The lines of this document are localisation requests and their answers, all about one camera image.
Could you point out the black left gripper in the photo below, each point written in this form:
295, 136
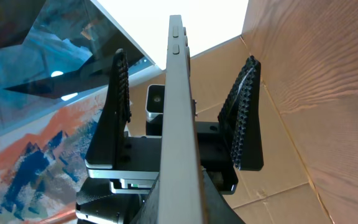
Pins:
131, 164

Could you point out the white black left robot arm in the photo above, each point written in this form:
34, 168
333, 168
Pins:
95, 203

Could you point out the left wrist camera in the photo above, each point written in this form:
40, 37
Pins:
154, 101

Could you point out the colourful painted poster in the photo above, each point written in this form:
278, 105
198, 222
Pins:
42, 163

